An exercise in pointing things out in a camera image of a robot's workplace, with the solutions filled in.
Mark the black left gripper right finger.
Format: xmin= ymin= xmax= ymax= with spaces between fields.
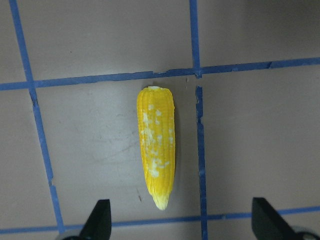
xmin=251 ymin=197 xmax=303 ymax=240

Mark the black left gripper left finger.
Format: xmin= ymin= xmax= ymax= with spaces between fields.
xmin=79 ymin=199 xmax=112 ymax=240

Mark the yellow corn cob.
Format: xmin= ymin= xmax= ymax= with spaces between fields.
xmin=136 ymin=86 xmax=176 ymax=211

